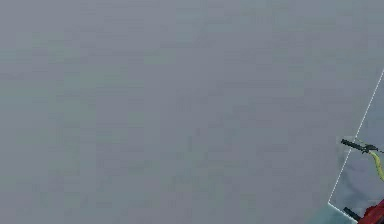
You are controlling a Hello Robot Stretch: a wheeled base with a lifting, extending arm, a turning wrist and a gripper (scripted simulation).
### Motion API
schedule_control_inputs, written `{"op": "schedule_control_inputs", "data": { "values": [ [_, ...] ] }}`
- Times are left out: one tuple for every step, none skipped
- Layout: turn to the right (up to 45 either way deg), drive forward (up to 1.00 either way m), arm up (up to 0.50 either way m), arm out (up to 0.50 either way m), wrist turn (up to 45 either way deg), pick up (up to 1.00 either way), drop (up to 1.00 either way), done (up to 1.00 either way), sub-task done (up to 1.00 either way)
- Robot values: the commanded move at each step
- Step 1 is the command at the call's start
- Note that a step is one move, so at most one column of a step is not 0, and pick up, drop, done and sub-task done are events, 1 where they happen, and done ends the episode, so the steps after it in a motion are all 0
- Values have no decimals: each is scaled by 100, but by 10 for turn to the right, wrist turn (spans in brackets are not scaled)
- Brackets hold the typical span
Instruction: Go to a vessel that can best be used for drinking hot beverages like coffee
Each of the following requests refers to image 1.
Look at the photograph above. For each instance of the yellow green curved tube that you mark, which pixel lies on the yellow green curved tube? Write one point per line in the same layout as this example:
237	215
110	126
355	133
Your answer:
377	163

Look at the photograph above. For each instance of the red rounded object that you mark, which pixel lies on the red rounded object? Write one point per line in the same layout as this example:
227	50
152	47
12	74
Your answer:
376	211

